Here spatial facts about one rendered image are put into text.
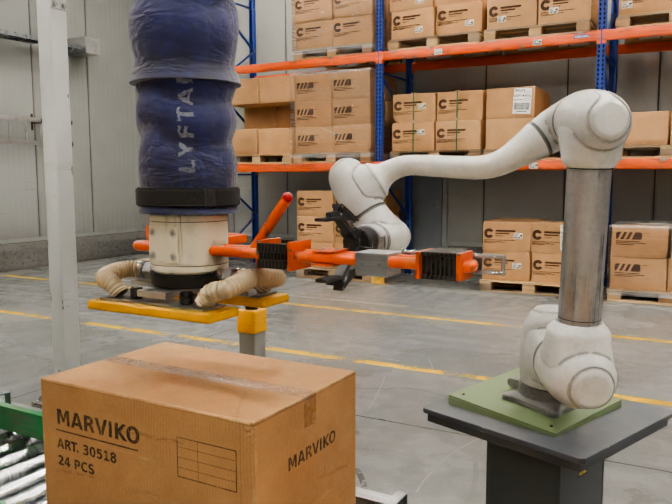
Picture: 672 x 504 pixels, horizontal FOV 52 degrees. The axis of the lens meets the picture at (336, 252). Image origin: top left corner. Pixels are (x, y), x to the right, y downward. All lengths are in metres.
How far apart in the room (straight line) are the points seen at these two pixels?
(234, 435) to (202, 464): 0.11
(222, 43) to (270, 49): 10.30
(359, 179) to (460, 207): 8.39
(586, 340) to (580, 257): 0.20
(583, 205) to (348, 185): 0.58
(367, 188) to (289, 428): 0.68
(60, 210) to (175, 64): 3.05
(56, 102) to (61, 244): 0.84
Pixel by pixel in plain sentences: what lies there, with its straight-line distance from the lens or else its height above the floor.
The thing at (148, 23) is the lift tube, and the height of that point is 1.71.
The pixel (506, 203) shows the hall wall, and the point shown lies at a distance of 9.98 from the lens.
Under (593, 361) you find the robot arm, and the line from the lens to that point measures 1.73.
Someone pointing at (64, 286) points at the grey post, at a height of 0.75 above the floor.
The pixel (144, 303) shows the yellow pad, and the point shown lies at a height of 1.14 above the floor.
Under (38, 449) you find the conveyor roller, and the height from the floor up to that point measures 0.54.
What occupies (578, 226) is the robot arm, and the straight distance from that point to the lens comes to 1.72.
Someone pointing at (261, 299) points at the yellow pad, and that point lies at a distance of 1.54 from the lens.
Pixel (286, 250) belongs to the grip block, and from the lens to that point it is 1.38.
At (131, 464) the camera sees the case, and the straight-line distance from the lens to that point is 1.57.
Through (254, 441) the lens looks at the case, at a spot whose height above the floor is 0.91.
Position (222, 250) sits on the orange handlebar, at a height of 1.25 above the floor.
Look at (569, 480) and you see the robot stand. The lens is 2.03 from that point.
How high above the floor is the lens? 1.40
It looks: 6 degrees down
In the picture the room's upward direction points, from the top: straight up
